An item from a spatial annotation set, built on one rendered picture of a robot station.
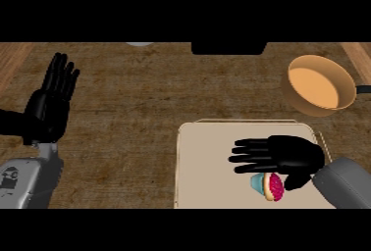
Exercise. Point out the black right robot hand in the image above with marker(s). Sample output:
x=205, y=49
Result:
x=290, y=153

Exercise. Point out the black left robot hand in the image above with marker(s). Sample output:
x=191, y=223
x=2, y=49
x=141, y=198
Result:
x=48, y=108

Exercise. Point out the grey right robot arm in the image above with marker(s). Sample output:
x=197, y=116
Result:
x=345, y=186

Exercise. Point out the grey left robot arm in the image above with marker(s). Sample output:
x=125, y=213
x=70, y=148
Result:
x=27, y=179

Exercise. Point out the pink frosted cupcake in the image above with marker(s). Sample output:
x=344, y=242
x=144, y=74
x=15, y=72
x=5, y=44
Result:
x=271, y=186

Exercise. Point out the beige tray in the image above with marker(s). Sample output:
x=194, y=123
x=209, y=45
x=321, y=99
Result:
x=212, y=170

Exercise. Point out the pale grey object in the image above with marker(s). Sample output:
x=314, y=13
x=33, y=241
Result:
x=140, y=43

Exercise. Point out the black appliance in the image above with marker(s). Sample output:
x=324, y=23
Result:
x=230, y=48

